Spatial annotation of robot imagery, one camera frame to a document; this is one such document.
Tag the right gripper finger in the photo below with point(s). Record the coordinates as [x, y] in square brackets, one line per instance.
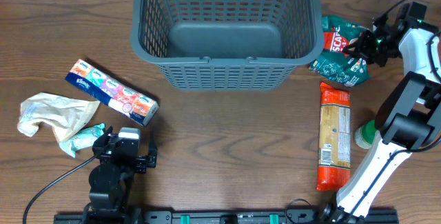
[364, 43]
[356, 54]

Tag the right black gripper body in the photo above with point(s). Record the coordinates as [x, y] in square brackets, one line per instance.
[373, 45]

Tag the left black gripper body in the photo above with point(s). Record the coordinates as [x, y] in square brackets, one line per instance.
[129, 160]

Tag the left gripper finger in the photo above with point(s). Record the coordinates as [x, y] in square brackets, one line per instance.
[152, 154]
[102, 141]

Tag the green Nescafe coffee bag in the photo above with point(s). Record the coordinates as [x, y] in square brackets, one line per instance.
[333, 63]

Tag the beige paper bag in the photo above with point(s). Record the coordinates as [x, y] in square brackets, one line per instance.
[66, 116]

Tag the Kleenex tissue multipack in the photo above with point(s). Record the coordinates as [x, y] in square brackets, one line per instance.
[127, 101]

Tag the green lidded jar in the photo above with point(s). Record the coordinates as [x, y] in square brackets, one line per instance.
[365, 135]

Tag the orange spaghetti packet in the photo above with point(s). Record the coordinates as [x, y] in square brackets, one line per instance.
[334, 146]

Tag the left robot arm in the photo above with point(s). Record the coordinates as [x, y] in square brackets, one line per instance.
[111, 181]

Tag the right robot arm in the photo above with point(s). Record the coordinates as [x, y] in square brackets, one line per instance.
[407, 122]

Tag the teal snack packet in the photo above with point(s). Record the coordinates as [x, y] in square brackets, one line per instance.
[82, 139]

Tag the grey plastic slatted basket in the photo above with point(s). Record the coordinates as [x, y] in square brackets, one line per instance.
[227, 44]

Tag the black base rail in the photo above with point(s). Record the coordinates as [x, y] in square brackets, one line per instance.
[167, 217]

